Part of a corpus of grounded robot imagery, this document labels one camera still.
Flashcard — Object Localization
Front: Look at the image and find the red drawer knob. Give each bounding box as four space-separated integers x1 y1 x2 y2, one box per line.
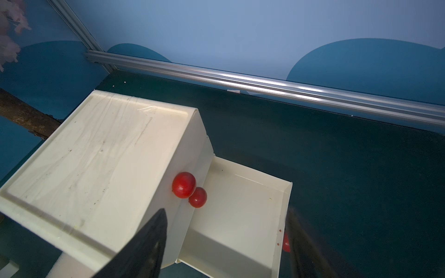
282 232 290 253
172 172 197 199
188 187 207 208

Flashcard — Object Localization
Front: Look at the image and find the red bottom drawer knob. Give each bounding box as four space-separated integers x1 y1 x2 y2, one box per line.
282 232 290 253

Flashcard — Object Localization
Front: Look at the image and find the pink cherry blossom tree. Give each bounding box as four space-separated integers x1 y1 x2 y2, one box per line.
0 0 63 140

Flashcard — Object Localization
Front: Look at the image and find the cream drawer cabinet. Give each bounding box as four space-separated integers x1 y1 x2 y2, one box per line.
1 90 214 271

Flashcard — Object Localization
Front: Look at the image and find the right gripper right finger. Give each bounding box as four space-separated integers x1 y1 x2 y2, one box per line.
286 208 362 278

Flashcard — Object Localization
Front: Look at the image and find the red top drawer knob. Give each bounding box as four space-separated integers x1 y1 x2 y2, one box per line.
172 172 197 199

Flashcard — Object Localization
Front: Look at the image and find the red middle drawer knob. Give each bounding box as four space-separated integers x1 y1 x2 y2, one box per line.
188 187 207 208

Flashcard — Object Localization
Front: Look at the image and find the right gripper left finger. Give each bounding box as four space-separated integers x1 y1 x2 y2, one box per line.
94 208 168 278

